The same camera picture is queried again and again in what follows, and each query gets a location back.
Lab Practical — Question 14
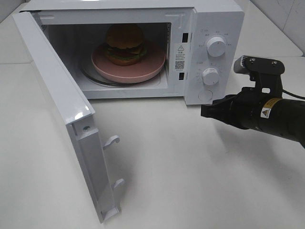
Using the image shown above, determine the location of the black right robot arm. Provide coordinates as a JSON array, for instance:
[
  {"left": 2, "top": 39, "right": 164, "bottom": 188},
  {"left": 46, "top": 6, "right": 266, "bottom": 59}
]
[{"left": 201, "top": 73, "right": 305, "bottom": 146}]

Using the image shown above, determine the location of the burger with cheese and lettuce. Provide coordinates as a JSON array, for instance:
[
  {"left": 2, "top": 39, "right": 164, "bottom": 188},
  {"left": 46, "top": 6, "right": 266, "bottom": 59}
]
[{"left": 103, "top": 23, "right": 147, "bottom": 66}]

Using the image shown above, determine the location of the white microwave door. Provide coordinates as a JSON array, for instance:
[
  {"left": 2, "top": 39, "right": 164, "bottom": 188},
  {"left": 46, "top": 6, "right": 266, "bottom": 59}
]
[{"left": 13, "top": 11, "right": 125, "bottom": 223}]

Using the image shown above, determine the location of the white microwave knob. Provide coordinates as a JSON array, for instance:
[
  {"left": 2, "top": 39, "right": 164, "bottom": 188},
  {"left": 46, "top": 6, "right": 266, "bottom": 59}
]
[
  {"left": 206, "top": 36, "right": 226, "bottom": 57},
  {"left": 202, "top": 68, "right": 220, "bottom": 85}
]

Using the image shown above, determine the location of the white microwave oven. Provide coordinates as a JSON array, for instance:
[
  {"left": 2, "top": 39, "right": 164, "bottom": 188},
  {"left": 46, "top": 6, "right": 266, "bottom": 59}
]
[{"left": 19, "top": 0, "right": 244, "bottom": 105}]

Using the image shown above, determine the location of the glass microwave turntable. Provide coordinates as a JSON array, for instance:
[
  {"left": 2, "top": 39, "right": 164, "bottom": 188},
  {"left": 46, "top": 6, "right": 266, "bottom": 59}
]
[{"left": 79, "top": 58, "right": 167, "bottom": 88}]

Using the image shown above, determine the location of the pink speckled plate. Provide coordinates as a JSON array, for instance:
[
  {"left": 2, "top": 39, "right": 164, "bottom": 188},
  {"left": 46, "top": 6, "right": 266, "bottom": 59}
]
[{"left": 91, "top": 42, "right": 166, "bottom": 83}]

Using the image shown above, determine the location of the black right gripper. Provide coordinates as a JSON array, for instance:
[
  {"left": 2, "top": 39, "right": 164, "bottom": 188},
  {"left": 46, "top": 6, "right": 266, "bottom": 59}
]
[{"left": 201, "top": 73, "right": 283, "bottom": 130}]

